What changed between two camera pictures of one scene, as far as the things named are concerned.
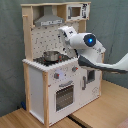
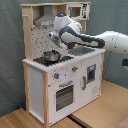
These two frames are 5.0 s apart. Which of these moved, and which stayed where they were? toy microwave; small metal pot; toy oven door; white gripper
Moved: white gripper
Stayed: toy oven door; toy microwave; small metal pot
